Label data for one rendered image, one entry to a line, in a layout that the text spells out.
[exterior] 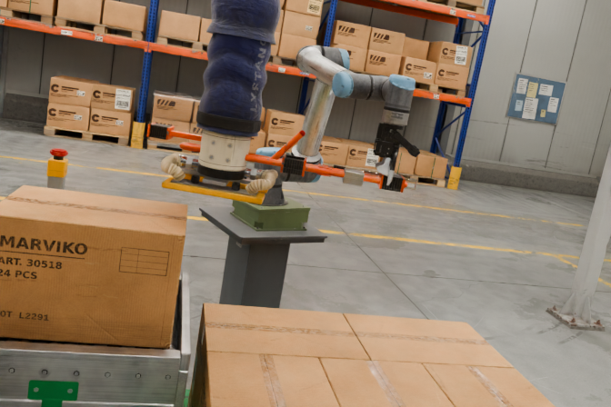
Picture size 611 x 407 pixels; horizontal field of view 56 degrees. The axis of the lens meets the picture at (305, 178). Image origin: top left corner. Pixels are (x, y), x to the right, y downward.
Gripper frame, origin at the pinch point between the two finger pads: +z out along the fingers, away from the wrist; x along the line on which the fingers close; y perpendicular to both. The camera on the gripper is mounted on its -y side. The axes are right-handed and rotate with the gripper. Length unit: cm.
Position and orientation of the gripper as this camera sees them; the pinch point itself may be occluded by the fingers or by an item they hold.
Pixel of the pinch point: (388, 181)
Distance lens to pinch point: 205.3
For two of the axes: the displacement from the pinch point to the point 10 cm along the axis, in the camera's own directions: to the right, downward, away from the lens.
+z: -1.7, 9.7, 1.7
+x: -0.5, 1.7, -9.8
